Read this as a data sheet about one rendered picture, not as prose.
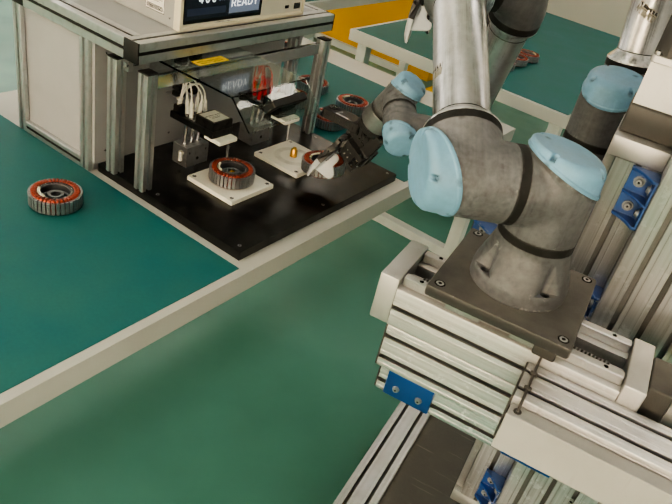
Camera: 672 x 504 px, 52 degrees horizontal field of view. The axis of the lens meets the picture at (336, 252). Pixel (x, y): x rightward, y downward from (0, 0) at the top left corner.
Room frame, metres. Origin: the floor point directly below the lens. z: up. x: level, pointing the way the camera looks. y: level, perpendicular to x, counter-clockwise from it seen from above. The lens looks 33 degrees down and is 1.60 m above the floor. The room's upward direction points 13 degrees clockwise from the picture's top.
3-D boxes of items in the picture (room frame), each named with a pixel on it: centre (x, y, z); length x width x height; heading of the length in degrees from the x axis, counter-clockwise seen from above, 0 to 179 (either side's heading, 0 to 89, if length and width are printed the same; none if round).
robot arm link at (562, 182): (0.91, -0.28, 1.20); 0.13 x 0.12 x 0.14; 99
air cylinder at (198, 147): (1.55, 0.42, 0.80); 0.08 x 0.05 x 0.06; 151
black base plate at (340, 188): (1.59, 0.25, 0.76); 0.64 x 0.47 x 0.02; 151
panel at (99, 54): (1.71, 0.45, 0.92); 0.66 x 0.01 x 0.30; 151
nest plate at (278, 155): (1.69, 0.17, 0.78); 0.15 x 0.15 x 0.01; 61
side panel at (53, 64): (1.50, 0.74, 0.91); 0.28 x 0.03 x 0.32; 61
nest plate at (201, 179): (1.48, 0.29, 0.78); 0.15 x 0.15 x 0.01; 61
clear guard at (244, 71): (1.46, 0.31, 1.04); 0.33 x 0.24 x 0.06; 61
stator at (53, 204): (1.25, 0.62, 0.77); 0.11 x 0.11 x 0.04
